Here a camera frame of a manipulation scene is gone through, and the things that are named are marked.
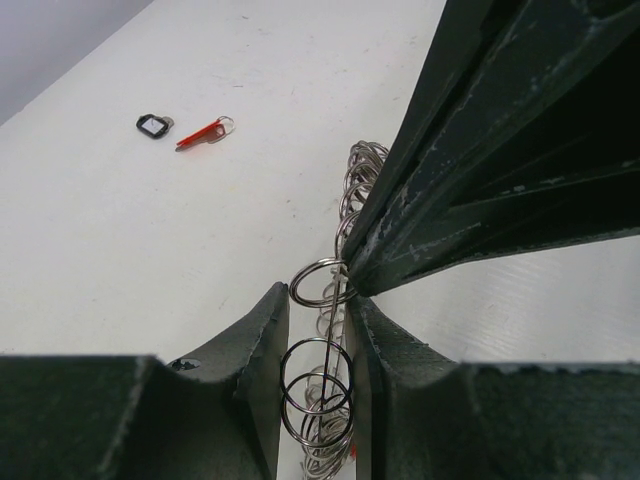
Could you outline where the metal disc with key rings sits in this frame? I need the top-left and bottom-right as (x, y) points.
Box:
(279, 140), (389, 479)

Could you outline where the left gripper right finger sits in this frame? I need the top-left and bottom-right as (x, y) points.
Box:
(347, 297), (639, 479)

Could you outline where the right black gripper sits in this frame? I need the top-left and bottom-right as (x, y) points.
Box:
(342, 0), (640, 297)

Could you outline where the red key tag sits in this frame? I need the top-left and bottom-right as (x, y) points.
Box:
(175, 116), (235, 152)

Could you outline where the black white key tag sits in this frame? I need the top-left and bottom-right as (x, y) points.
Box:
(135, 113), (174, 140)

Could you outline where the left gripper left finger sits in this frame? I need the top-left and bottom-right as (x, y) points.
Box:
(1, 283), (289, 479)

